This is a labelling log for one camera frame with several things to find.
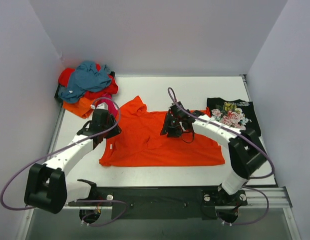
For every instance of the blue t-shirt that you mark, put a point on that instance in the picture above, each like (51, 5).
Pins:
(85, 78)

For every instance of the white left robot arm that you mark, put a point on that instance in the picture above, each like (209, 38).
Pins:
(60, 165)

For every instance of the aluminium front rail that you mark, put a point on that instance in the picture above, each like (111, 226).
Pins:
(257, 196)

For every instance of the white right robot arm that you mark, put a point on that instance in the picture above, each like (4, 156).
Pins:
(245, 149)

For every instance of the pink t-shirt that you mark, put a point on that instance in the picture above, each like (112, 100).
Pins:
(111, 107)

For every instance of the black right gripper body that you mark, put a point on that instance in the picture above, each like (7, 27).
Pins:
(166, 124)

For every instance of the light orange t-shirt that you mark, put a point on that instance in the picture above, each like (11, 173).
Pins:
(82, 108)

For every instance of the red t-shirt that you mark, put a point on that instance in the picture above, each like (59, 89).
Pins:
(111, 89)

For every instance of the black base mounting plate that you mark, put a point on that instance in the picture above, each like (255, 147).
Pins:
(166, 203)

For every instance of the black floral t-shirt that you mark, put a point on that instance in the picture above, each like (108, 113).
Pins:
(238, 113)

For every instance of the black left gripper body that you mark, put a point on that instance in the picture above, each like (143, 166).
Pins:
(113, 127)

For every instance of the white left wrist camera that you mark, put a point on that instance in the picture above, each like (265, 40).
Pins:
(101, 106)

